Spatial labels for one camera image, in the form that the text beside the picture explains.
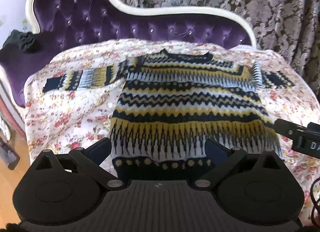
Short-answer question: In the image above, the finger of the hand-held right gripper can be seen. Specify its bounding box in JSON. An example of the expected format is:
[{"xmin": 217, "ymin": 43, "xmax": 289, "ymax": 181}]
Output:
[{"xmin": 273, "ymin": 119, "xmax": 311, "ymax": 138}]

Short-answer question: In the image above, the yellow navy white patterned sweater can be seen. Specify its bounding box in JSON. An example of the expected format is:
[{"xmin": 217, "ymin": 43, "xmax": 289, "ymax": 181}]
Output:
[{"xmin": 42, "ymin": 49, "xmax": 296, "ymax": 181}]

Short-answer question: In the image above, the black cable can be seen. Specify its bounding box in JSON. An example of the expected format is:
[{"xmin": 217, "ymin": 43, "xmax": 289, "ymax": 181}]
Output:
[{"xmin": 309, "ymin": 179, "xmax": 320, "ymax": 224}]

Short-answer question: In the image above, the black ruffled cloth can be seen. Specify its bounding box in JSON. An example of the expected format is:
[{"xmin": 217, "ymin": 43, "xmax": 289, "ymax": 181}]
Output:
[{"xmin": 3, "ymin": 30, "xmax": 40, "ymax": 53}]

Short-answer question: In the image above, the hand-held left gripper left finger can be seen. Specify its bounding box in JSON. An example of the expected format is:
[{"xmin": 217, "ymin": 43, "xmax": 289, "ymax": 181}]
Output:
[{"xmin": 30, "ymin": 137, "xmax": 125, "ymax": 191}]

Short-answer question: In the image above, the white floral blanket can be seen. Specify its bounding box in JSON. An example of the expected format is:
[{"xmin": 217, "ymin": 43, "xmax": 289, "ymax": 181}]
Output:
[{"xmin": 24, "ymin": 38, "xmax": 320, "ymax": 219}]

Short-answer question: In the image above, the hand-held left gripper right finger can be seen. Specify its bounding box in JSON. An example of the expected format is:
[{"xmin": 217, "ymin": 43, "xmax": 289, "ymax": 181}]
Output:
[{"xmin": 194, "ymin": 138, "xmax": 284, "ymax": 189}]

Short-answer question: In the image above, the purple tufted sofa white frame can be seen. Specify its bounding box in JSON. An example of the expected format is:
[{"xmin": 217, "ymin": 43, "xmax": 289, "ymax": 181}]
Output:
[{"xmin": 0, "ymin": 0, "xmax": 257, "ymax": 109}]

